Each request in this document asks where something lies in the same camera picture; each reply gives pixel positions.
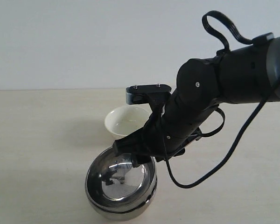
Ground white ceramic bowl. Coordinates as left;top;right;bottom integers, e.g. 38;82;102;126
104;105;150;140

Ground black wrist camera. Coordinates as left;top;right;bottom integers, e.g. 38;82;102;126
126;84;172;110

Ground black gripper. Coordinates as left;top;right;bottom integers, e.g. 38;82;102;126
113;93;218;168

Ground black flat ribbon cable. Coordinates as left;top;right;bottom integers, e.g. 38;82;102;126
202;10;275;56

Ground ribbed steel bowl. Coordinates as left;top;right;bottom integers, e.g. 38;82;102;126
84;147;158;207

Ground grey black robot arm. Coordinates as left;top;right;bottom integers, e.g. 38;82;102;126
113;37;280;165

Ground large plain steel bowl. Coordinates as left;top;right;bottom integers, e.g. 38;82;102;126
84;179;158;221

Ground black round cable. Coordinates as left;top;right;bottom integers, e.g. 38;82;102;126
163;67;280;189

